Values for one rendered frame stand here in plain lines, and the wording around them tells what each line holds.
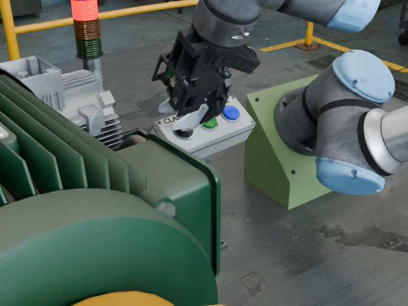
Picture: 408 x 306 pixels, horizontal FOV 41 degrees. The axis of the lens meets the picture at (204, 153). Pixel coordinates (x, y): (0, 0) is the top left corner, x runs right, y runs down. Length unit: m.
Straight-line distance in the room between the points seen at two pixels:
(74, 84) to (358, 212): 0.62
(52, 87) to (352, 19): 0.50
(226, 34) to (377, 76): 0.44
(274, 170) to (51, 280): 0.99
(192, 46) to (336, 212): 0.60
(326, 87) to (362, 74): 0.07
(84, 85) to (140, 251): 0.79
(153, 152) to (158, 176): 0.03
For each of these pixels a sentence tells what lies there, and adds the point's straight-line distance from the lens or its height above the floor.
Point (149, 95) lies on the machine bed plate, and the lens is 1.71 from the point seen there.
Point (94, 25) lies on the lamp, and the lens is 1.33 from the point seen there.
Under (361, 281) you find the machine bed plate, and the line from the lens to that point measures 1.02.
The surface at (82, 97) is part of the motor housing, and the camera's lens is 0.99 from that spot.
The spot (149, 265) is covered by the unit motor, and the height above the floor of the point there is 1.32.
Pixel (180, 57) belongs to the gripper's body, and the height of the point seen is 1.23.
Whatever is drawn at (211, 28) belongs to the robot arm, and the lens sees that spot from 0.68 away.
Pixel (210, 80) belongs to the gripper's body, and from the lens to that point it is 0.74.
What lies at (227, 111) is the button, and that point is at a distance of 0.93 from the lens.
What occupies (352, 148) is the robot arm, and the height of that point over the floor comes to 1.02.
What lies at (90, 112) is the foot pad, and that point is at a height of 1.07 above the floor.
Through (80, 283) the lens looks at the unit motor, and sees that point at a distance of 0.20.
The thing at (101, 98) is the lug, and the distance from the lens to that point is 0.97.
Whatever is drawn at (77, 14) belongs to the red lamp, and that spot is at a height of 1.13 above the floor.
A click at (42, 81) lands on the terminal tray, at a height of 1.13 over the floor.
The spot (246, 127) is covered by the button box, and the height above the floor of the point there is 1.05.
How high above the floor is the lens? 1.46
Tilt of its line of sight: 29 degrees down
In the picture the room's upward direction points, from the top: 1 degrees counter-clockwise
